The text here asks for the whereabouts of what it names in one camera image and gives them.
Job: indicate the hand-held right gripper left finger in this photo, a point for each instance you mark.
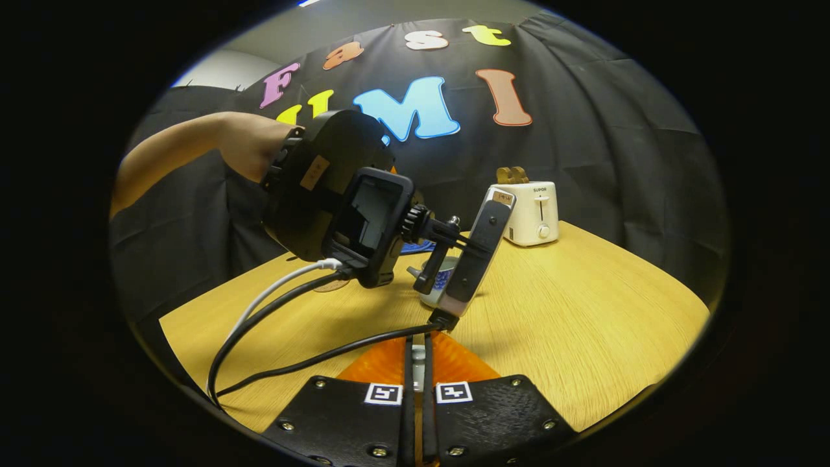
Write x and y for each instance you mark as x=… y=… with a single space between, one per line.
x=408 y=428

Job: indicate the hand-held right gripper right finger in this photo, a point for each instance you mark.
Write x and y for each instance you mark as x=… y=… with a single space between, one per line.
x=428 y=428

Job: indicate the white teacup lid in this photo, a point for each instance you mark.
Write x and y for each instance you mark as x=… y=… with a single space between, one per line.
x=419 y=353

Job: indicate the round brown coaster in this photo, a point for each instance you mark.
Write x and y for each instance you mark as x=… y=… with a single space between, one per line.
x=331 y=286

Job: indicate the white blue-patterned teacup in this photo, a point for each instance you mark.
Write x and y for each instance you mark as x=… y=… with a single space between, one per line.
x=443 y=280

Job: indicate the brown toast slice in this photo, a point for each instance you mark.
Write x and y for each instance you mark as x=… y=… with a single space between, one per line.
x=520 y=175
x=504 y=176

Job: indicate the white toaster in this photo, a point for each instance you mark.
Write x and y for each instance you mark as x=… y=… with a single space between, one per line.
x=535 y=214

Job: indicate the black backdrop cloth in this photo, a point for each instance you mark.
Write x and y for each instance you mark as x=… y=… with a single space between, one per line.
x=583 y=162

